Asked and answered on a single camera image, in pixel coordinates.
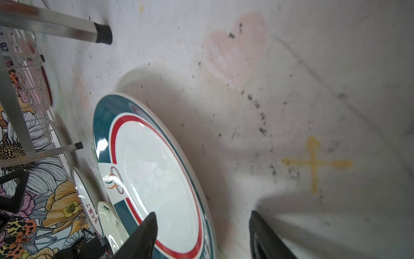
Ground white plate orange sunburst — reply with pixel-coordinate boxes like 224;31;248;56
71;167;105;238

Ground white plate green red rim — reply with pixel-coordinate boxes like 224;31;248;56
93;93;217;259

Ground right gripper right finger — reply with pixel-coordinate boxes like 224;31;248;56
249;210;296;259

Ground white plate red characters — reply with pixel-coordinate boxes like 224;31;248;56
43;108;74;181

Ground cream plate floral pattern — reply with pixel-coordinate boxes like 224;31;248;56
97;201;129;254

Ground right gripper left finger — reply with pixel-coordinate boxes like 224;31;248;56
112;212;158;259

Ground chrome two-tier dish rack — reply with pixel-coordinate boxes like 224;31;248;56
1;1;113;167

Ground pink round plate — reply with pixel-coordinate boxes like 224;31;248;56
19;33;52;110

